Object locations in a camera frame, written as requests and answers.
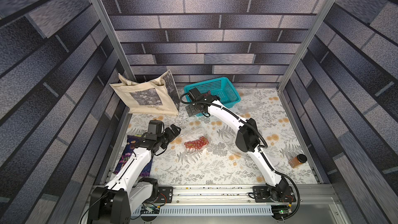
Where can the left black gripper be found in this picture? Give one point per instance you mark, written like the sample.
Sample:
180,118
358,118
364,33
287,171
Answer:
176,132

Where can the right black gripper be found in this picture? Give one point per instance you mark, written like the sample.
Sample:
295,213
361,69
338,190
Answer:
193,108

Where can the red grape bunch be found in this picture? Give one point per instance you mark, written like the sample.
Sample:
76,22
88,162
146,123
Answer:
196,144

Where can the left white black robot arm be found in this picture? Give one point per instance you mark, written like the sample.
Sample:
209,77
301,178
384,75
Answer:
121,197

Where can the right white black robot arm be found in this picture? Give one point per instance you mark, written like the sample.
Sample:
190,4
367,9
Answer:
248,140

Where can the teal plastic basket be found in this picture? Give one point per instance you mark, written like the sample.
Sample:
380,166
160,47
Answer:
220,87

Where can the beige canvas tote bag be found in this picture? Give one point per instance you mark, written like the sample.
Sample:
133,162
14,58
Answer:
157,97

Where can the amber spice jar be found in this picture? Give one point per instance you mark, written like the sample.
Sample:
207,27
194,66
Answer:
297,160

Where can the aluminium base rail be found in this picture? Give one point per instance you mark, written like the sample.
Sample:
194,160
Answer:
308,203

